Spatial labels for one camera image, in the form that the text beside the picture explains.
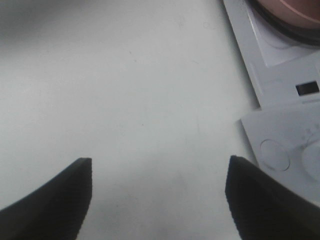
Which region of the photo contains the round white door button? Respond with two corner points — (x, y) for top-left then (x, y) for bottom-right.
(260, 139), (290, 172)

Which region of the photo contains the lower white microwave knob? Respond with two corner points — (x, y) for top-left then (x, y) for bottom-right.
(302, 141), (320, 182)

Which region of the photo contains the white microwave oven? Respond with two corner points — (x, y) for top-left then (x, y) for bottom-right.
(222, 0), (320, 182)

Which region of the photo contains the pink round plate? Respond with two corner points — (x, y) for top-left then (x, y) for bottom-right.
(257, 0), (320, 26)

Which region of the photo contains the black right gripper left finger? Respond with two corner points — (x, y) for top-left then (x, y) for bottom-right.
(0, 158), (93, 240)

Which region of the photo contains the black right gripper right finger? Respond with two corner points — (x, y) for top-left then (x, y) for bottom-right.
(225, 155), (320, 240)

